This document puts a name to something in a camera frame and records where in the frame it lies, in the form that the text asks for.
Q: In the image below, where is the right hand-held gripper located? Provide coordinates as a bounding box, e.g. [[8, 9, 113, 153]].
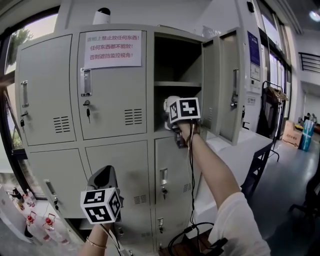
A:
[[169, 96, 202, 149]]

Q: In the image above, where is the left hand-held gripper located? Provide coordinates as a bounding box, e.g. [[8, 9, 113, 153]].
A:
[[79, 164, 125, 225]]

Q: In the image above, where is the person's right forearm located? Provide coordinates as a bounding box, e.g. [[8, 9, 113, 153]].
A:
[[178, 119, 272, 256]]

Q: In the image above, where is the person's left forearm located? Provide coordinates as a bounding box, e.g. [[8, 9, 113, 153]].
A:
[[79, 221, 120, 256]]

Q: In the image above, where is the grey open locker door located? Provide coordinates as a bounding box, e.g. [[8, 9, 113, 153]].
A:
[[201, 37, 222, 139], [218, 30, 247, 147]]

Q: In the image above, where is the grey metal locker cabinet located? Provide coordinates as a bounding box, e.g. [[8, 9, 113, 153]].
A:
[[14, 23, 247, 254]]

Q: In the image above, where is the clear bottle with red cap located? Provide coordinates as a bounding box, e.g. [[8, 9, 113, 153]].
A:
[[24, 210, 43, 241], [42, 212, 70, 246]]

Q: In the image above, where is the white table with black legs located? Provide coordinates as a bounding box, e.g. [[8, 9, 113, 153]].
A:
[[196, 129, 275, 202]]

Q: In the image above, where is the black clothes rack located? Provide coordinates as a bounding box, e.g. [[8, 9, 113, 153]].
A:
[[256, 80, 290, 161]]

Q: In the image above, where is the dark glass bottle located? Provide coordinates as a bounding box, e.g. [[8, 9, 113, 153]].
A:
[[11, 186, 26, 211]]

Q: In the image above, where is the white paper notice red print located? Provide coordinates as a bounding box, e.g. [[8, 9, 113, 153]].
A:
[[83, 30, 143, 70]]

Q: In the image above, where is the brown cardboard box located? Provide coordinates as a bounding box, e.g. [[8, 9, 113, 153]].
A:
[[281, 119, 305, 149]]

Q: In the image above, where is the teal plastic-wrapped package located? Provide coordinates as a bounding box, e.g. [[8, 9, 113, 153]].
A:
[[299, 119, 316, 152]]

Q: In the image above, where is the black metal railing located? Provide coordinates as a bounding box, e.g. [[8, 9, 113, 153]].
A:
[[298, 51, 320, 74]]

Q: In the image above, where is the gold bracelet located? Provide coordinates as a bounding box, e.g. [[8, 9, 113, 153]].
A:
[[85, 235, 108, 250]]

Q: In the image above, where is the black cable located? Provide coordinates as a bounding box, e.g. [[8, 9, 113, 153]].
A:
[[166, 124, 216, 256]]

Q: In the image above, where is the white wall notice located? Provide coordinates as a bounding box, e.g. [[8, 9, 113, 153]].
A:
[[249, 62, 262, 89]]

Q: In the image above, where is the blue wall poster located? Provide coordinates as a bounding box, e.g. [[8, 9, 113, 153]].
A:
[[247, 30, 262, 67]]

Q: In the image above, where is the white security camera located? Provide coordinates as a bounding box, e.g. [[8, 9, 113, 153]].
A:
[[92, 7, 112, 26]]

